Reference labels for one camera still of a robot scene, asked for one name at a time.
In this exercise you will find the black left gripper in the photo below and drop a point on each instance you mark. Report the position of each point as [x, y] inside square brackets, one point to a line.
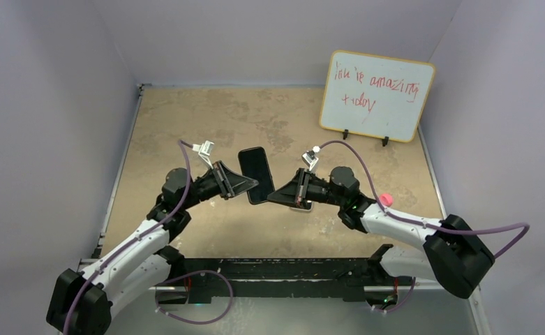
[232, 183]

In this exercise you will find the black phone silver edge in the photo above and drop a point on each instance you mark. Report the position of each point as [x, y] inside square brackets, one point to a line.
[256, 175]

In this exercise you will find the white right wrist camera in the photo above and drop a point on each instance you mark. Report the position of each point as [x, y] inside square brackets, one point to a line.
[310, 158]

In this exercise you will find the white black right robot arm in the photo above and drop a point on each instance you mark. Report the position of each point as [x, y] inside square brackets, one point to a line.
[443, 250]

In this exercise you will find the black phone case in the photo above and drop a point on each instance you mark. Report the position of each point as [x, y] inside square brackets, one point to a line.
[256, 175]

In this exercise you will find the white silicone phone case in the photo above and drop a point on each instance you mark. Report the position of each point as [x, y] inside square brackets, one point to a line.
[304, 209]

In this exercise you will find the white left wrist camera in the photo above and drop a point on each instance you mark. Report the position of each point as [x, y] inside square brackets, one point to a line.
[204, 151]

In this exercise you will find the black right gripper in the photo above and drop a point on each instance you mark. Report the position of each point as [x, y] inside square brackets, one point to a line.
[294, 192]

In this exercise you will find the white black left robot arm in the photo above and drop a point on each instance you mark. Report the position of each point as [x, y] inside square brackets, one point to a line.
[86, 301]

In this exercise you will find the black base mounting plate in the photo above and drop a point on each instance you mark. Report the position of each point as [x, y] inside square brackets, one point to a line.
[277, 277]

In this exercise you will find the pink cap bottle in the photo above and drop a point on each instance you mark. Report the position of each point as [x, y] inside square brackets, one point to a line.
[386, 199]

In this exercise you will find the yellow framed whiteboard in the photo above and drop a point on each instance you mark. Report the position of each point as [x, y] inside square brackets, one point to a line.
[375, 96]

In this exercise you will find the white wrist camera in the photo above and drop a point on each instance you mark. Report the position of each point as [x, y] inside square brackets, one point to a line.
[310, 158]
[204, 151]

